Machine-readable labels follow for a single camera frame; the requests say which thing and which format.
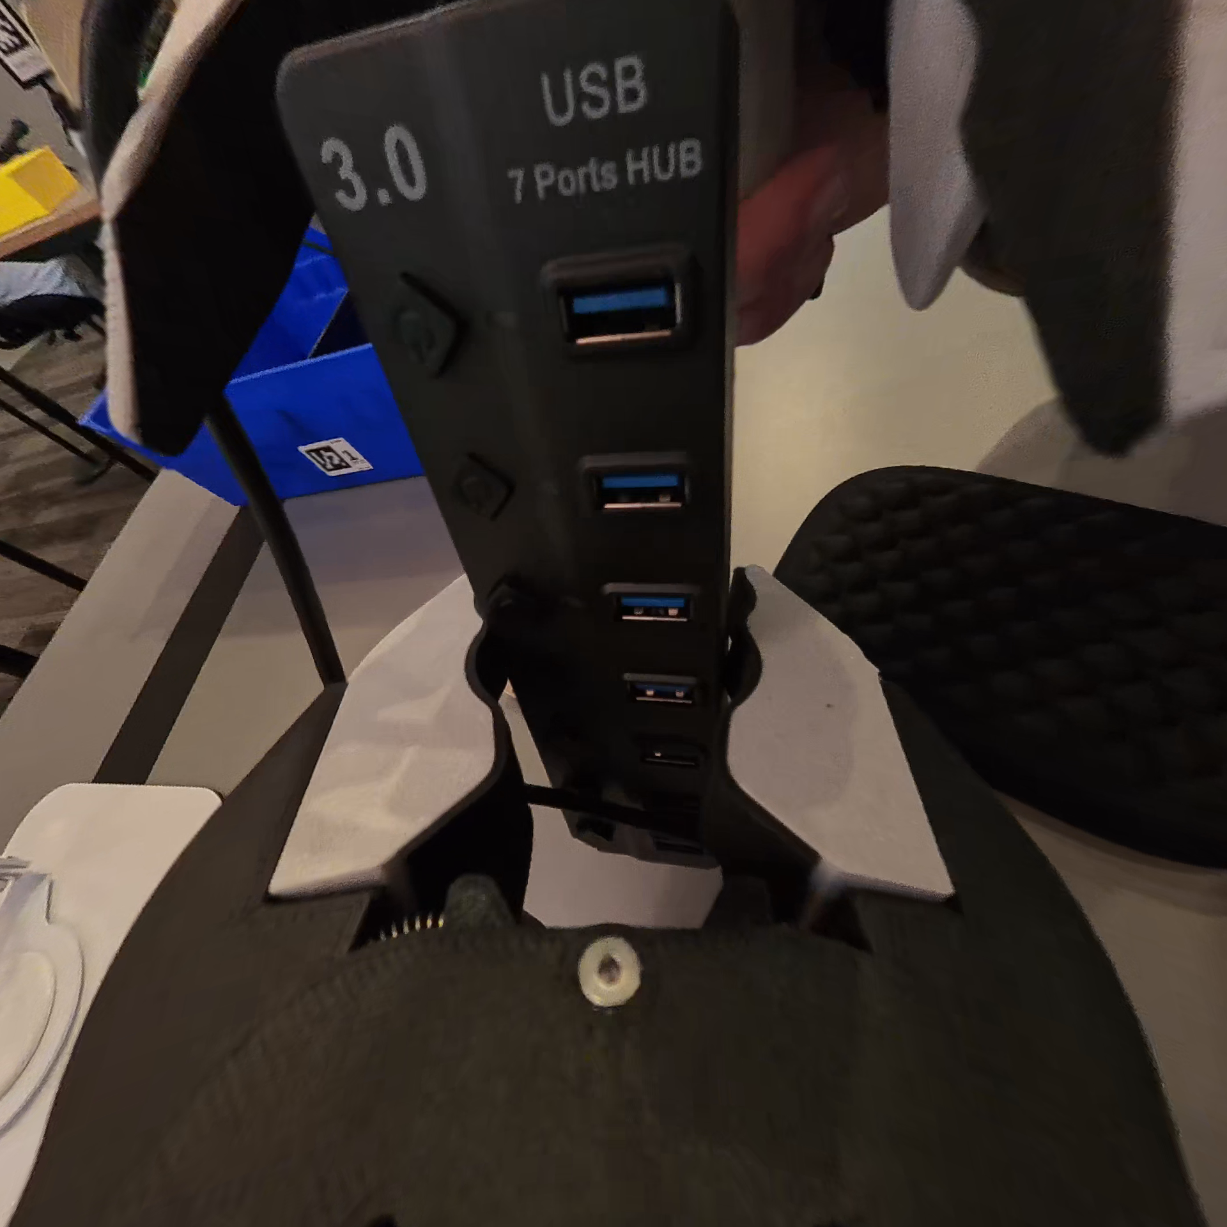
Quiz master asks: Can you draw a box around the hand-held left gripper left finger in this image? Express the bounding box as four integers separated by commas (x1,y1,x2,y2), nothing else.
267,576,531,922

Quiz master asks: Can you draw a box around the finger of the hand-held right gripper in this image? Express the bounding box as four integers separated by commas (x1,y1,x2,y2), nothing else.
886,0,1002,314
96,0,322,457

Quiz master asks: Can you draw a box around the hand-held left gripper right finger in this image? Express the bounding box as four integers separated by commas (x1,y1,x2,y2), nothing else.
696,567,956,931

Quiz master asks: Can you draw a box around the blue plastic bin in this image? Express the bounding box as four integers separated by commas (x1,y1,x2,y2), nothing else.
81,227,426,507

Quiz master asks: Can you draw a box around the black hub cable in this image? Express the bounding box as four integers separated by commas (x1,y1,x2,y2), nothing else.
201,393,350,688

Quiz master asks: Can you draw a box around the black usb hub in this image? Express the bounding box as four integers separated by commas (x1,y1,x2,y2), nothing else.
276,0,743,868

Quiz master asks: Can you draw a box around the person's right hand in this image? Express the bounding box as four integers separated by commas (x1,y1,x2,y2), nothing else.
734,40,895,351

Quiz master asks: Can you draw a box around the wooden work table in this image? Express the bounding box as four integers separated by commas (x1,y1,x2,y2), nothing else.
0,193,106,265

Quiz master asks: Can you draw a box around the yellow plastic bin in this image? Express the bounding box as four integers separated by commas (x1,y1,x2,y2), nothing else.
0,151,86,240

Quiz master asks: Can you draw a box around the black wrist rest pad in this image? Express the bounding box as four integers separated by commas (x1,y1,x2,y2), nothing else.
775,466,1227,868

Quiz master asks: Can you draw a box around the white stand base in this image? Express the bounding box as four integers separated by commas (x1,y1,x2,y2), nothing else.
0,783,223,1227

